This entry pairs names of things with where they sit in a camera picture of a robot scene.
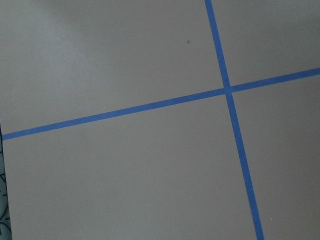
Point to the brown paper table cover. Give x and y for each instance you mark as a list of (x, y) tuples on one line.
[(160, 119)]

